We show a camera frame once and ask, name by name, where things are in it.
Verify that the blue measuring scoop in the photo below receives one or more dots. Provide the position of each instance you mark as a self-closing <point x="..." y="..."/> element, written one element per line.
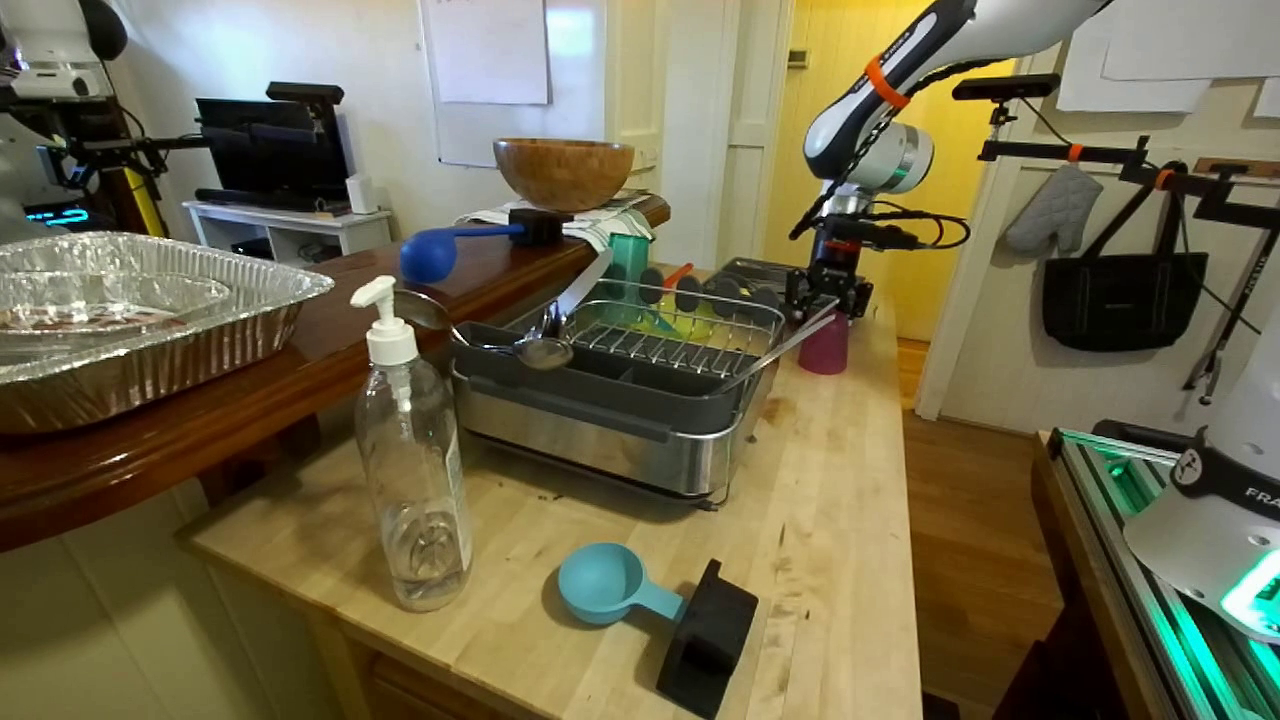
<point x="602" y="586"/>

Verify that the aluminium foil tray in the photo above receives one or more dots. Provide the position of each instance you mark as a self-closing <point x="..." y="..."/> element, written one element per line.
<point x="134" y="322"/>

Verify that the white side table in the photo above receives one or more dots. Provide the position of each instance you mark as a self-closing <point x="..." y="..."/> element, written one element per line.
<point x="286" y="225"/>

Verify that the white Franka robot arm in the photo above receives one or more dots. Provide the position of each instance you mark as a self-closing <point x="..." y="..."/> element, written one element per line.
<point x="984" y="26"/>

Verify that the black hanging bag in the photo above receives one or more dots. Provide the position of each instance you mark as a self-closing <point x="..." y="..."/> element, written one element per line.
<point x="1127" y="301"/>

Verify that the teal plastic cup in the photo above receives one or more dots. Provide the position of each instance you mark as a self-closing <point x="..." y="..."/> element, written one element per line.
<point x="631" y="256"/>

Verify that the metal robot base platform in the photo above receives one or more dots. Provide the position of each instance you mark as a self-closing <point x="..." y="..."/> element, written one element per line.
<point x="1134" y="601"/>

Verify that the yellow-green plastic plate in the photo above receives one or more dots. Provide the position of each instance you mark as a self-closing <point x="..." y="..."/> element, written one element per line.
<point x="694" y="327"/>

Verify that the grey cutlery tray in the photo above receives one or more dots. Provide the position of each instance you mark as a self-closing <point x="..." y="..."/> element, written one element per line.
<point x="761" y="276"/>

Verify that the steel spoon in rack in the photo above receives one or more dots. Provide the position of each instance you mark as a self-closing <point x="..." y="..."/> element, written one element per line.
<point x="545" y="354"/>

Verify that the white wall board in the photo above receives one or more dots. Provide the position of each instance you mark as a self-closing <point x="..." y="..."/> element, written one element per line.
<point x="487" y="46"/>

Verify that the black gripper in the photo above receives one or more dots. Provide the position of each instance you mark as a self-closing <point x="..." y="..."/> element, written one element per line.
<point x="836" y="262"/>

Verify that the black box device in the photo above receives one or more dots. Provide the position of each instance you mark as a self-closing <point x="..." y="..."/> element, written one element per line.
<point x="274" y="144"/>

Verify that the background robot equipment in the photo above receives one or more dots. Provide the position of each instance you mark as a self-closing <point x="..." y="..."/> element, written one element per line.
<point x="53" y="120"/>

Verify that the clear soap dispenser bottle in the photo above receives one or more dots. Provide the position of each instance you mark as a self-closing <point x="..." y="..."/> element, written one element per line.
<point x="412" y="483"/>

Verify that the purple plastic cup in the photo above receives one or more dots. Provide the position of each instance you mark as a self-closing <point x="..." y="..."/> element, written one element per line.
<point x="824" y="347"/>

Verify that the black camera on clamp arm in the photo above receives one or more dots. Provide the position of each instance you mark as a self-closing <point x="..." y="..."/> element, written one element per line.
<point x="1006" y="86"/>

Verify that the dark wooden counter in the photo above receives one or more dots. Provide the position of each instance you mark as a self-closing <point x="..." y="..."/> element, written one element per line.
<point x="203" y="427"/>

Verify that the grey oven mitt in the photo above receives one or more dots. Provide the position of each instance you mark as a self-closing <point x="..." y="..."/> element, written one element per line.
<point x="1055" y="215"/>

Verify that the wooden bowl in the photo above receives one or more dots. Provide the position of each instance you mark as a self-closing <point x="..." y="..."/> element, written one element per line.
<point x="566" y="173"/>

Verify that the red silicone spatula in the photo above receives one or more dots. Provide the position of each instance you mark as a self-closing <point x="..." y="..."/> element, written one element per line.
<point x="676" y="274"/>

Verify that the black plastic block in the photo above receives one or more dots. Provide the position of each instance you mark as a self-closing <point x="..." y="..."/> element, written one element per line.
<point x="714" y="634"/>

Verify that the steel dish drying rack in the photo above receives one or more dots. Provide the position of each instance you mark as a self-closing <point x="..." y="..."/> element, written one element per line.
<point x="602" y="427"/>

